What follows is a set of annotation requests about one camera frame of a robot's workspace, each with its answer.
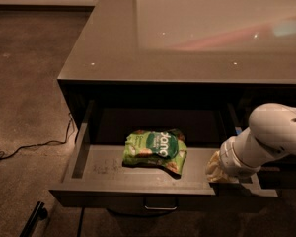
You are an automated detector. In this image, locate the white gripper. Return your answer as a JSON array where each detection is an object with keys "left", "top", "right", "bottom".
[{"left": 205, "top": 136, "right": 260, "bottom": 183}]

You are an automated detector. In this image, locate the grey drawer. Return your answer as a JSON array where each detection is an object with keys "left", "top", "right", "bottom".
[{"left": 50, "top": 101, "right": 278, "bottom": 213}]

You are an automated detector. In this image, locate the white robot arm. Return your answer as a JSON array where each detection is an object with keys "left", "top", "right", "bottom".
[{"left": 205, "top": 103, "right": 296, "bottom": 183}]

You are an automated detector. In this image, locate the green snack bag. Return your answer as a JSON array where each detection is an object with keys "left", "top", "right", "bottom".
[{"left": 122, "top": 129, "right": 187, "bottom": 177}]

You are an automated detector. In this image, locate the grey cabinet counter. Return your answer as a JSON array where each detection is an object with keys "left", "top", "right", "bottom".
[{"left": 58, "top": 0, "right": 296, "bottom": 130}]

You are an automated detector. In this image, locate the black metal bar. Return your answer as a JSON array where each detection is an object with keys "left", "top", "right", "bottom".
[{"left": 19, "top": 201, "right": 48, "bottom": 237}]

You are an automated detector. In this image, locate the thick black floor cable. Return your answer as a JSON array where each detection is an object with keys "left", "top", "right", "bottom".
[{"left": 107, "top": 208, "right": 176, "bottom": 219}]

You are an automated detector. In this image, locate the black cable to front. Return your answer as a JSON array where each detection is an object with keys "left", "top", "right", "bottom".
[{"left": 76, "top": 207, "right": 87, "bottom": 237}]

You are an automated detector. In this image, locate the thin black power cable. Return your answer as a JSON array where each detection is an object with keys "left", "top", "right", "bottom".
[{"left": 0, "top": 114, "right": 77, "bottom": 161}]

